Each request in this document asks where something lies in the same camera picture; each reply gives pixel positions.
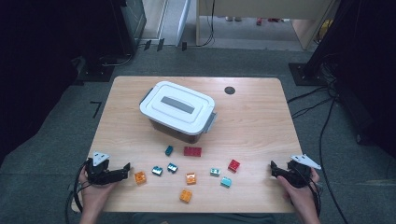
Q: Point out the yellow object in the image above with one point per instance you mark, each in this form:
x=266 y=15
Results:
x=325 y=29

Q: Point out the round dark table grommet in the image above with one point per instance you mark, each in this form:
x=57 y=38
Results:
x=229 y=90

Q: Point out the small red item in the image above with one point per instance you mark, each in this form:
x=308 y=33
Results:
x=259 y=21

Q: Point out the light wooden desk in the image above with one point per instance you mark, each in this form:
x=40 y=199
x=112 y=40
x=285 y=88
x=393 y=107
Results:
x=264 y=7

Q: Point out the small dark teal brick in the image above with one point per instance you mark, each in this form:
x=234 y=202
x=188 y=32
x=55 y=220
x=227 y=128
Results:
x=168 y=150

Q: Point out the light teal brick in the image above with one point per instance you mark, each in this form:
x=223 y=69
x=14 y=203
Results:
x=226 y=182
x=214 y=172

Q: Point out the black stand base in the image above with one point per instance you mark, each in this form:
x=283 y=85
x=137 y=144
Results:
x=303 y=76
x=96 y=74

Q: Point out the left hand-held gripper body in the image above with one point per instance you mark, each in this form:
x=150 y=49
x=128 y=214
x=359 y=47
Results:
x=97 y=174

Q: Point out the person's left hand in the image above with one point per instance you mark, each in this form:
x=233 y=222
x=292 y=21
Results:
x=93 y=196

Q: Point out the person's dark trousers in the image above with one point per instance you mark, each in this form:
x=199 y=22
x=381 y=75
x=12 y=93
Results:
x=202 y=219

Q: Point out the clear brown plastic storage box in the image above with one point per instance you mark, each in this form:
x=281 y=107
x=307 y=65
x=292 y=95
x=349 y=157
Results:
x=174 y=132

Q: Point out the long red brick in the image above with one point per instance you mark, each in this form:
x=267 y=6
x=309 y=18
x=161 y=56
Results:
x=192 y=151

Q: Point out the square red brick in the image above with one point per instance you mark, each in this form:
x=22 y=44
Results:
x=233 y=165

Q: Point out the white box lid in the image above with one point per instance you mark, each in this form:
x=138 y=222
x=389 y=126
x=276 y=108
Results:
x=177 y=105

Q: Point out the black angled floor tape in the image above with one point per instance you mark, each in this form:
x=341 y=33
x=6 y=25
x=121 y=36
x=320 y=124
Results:
x=97 y=109

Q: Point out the dark curtain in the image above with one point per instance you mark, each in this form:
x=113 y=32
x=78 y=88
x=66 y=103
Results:
x=373 y=62
x=37 y=62

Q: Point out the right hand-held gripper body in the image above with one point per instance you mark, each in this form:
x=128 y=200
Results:
x=300 y=174

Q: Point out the person's right hand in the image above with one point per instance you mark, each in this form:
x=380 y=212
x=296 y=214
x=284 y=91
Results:
x=303 y=199

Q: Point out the orange brick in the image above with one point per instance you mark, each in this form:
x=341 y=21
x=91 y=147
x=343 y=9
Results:
x=140 y=178
x=186 y=196
x=190 y=178

